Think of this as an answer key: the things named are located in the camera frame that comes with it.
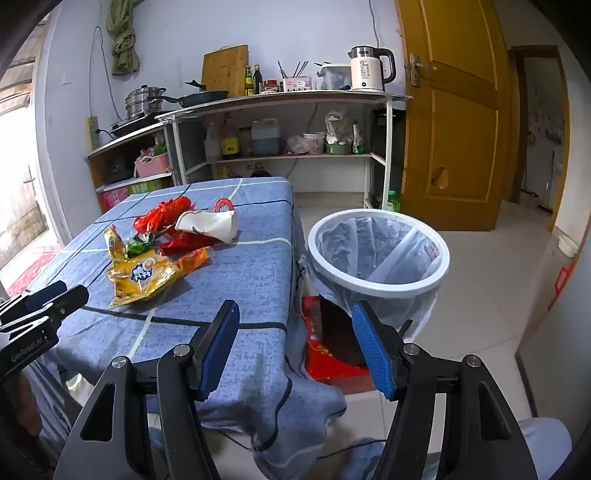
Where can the small yellow snack packet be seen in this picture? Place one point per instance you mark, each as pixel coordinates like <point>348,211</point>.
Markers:
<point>115,244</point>

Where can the black induction cooker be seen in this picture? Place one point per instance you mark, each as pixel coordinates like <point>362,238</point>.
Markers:
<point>134,123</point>

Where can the white plastic tub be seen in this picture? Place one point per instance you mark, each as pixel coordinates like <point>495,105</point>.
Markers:
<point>314,143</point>

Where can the pink plastic basket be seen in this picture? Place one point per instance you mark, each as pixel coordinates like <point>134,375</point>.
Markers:
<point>152,165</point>

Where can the yellow wooden door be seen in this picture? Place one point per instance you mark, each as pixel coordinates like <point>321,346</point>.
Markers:
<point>452,138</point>

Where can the white electric kettle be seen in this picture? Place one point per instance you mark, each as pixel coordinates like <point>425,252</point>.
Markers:
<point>367,69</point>

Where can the white bag in green bowl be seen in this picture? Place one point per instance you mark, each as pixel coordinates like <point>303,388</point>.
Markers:
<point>339,134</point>

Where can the brown jar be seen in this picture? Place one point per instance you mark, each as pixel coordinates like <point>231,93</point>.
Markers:
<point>246,143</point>

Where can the clear plastic lidded container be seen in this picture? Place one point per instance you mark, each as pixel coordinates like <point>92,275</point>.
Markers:
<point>334,77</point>

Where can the pink chopstick holder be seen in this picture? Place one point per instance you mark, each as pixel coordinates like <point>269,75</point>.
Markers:
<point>298,84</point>

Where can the green printed carton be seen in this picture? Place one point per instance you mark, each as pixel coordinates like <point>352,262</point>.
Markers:
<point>143,187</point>

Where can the dark glass bottle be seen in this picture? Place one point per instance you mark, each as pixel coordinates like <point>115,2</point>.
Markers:
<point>248,83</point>
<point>257,81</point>

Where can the green food bag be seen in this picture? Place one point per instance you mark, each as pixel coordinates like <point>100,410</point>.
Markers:
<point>360,138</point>

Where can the yellow oil bottle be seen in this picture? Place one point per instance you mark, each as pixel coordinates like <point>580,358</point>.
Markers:
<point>224,172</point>

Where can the red jar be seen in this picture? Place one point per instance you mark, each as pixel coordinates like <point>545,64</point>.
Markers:
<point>270,86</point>

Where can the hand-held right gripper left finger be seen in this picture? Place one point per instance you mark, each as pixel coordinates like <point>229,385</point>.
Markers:
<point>221,350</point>

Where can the wooden cutting board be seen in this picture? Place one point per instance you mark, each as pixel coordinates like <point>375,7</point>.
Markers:
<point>224,69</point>

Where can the crumpled clear plastic bag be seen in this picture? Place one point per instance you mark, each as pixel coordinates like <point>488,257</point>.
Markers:
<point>295,146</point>

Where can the white bucket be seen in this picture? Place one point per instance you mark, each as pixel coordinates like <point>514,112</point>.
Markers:
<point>567,242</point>

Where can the green hanging cloth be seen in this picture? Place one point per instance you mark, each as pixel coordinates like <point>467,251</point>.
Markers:
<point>123,41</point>

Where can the dark oil bottle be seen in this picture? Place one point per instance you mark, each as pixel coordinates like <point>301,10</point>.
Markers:
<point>261,171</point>

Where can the pink printed carton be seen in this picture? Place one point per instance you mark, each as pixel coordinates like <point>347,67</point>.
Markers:
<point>114,199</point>

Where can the large yellow snack packet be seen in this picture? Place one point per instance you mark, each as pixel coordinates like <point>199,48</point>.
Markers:
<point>143,277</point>

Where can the white metal shelf unit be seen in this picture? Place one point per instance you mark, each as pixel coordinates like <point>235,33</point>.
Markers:
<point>295,96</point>

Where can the blue plastic jug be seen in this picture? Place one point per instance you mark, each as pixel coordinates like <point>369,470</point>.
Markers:
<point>266,138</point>

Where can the wooden shelf cabinet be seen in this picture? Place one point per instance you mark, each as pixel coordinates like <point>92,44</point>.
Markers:
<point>99,161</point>

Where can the white rimmed bin with bag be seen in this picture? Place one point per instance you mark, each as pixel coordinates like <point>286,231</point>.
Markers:
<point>369,287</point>

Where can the green plastic bottle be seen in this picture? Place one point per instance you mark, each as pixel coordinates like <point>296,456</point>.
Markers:
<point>393,201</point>

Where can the green snack wrapper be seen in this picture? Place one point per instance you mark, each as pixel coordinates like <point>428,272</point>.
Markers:
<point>136,248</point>

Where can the orange snack wrapper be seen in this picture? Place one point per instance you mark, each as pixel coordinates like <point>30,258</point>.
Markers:
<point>194,259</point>

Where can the red plastic bag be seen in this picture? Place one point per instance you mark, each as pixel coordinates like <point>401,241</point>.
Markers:
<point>164,212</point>

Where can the steel steamer pot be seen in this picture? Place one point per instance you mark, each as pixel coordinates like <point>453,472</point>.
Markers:
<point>143,101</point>

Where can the soy sauce bottle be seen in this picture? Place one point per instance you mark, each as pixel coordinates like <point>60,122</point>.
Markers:
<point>229,141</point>

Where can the yellowed power strip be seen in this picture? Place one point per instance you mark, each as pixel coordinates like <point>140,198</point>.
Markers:
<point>92,134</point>

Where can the clear cup with red lid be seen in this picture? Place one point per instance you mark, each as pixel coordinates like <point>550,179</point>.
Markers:
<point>225,204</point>

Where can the dark red snack wrapper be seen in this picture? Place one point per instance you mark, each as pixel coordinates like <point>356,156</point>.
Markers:
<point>184,242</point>

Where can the white printed packet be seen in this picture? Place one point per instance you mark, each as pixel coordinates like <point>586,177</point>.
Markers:
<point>207,226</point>

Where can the clear plastic bottle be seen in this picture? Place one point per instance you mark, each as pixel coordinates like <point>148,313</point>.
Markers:
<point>211,145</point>

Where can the black frying pan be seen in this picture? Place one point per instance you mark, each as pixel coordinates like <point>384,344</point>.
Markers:
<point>203,98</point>

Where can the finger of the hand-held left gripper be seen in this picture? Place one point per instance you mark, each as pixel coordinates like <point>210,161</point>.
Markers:
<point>27,326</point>
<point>69,297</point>

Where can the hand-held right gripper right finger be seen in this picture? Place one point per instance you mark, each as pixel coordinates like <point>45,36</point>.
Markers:
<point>374,355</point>

